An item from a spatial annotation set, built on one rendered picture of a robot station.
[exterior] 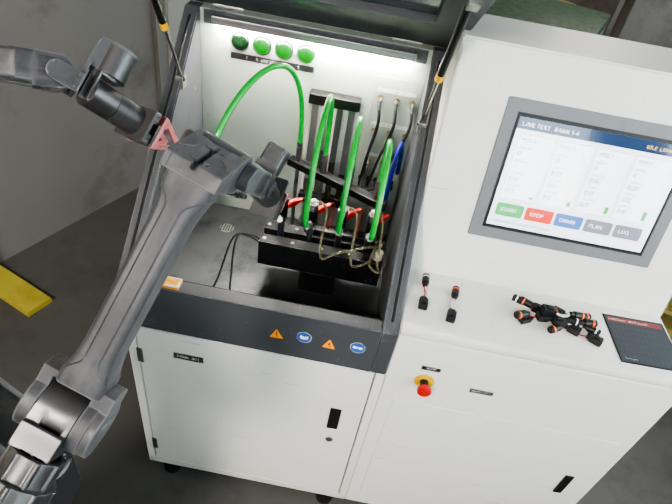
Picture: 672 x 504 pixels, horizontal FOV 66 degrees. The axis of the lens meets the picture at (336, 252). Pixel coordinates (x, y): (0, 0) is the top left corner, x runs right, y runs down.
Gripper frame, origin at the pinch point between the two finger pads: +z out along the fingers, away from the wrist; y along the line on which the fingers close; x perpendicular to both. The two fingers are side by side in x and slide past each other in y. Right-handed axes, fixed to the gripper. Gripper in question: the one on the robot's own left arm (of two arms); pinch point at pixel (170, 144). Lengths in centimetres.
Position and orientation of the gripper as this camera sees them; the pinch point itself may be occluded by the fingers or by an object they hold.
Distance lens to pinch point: 114.2
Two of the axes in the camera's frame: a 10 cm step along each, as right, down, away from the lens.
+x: -4.4, 8.9, -0.8
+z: 4.9, 3.2, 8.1
